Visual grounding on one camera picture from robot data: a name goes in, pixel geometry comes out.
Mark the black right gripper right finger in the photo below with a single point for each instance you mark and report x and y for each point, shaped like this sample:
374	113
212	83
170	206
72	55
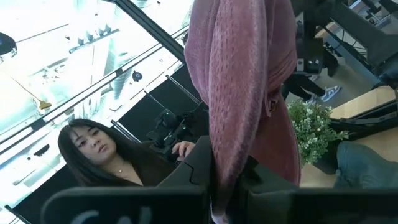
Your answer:
326	207

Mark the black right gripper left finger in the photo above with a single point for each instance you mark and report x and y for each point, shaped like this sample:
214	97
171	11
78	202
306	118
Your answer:
124	205

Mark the person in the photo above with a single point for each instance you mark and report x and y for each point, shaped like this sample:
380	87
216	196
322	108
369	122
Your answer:
93	146
298	84

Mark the potted plant white flowers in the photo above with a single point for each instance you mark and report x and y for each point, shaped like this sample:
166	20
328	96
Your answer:
308	130

